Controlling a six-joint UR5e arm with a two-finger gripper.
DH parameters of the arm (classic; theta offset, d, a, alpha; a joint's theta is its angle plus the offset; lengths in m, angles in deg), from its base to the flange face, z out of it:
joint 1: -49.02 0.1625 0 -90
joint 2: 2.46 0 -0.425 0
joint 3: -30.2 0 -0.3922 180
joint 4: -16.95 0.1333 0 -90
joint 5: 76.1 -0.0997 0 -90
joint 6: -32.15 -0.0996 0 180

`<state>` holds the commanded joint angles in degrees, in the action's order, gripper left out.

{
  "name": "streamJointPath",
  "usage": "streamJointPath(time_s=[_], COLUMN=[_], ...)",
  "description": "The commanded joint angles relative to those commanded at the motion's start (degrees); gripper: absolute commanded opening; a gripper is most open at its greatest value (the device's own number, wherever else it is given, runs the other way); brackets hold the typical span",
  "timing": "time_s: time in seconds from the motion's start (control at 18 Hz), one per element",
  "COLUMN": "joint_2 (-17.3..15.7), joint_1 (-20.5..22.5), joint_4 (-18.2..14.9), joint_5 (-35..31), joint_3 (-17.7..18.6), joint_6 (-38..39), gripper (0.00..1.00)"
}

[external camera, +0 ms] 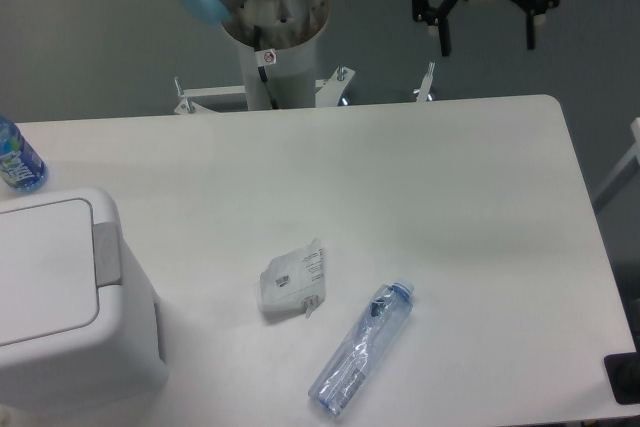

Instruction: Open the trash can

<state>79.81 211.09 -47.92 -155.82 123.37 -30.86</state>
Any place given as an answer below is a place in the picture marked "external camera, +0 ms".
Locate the white push-button trash can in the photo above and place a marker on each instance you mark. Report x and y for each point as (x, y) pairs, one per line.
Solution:
(79, 317)

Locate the crumpled white plastic pouch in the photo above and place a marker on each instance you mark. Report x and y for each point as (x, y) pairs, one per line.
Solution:
(293, 283)

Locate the empty clear plastic bottle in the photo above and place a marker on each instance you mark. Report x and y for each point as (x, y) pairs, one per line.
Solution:
(363, 347)

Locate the black clamp at table edge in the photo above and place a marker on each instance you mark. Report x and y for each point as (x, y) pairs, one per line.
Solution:
(623, 374)

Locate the blue labelled water bottle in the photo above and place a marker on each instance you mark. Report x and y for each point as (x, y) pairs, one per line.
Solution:
(22, 169)

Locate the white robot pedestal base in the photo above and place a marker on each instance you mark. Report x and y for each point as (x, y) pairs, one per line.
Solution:
(276, 41)

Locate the white frame at right edge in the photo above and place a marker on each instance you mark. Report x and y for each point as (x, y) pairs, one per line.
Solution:
(620, 174)

